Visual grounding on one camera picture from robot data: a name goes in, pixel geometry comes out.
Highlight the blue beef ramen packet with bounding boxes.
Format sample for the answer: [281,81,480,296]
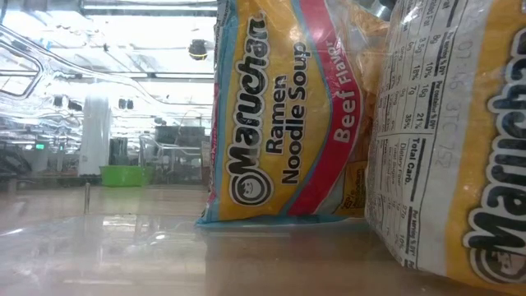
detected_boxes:
[195,0,391,229]

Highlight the yellow ramen packet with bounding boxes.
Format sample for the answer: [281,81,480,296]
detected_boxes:
[363,0,526,295]

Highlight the dark computer monitor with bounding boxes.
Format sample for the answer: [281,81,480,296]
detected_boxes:
[155,125,205,150]

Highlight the black ceiling-mounted device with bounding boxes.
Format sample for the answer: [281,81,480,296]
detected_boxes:
[187,39,209,62]

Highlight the green plastic bowl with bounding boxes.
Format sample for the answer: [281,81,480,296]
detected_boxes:
[99,164,156,188]

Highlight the white round column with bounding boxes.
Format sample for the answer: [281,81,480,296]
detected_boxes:
[77,93,112,177]

